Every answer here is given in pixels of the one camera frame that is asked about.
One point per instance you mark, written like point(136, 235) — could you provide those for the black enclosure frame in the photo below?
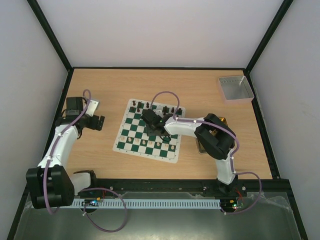
point(32, 78)

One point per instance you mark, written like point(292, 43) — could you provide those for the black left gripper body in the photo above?
point(93, 125)

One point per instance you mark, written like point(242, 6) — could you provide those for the white slotted cable duct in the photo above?
point(149, 204)

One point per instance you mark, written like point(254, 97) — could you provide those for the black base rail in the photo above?
point(203, 187)

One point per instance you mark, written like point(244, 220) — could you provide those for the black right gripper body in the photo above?
point(147, 116)

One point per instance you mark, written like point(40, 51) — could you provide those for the green white chess board mat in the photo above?
point(133, 139)

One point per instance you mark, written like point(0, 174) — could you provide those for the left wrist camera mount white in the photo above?
point(92, 107)

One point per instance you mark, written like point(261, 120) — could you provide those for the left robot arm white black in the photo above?
point(49, 184)

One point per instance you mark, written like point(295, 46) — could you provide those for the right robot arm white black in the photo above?
point(218, 140)

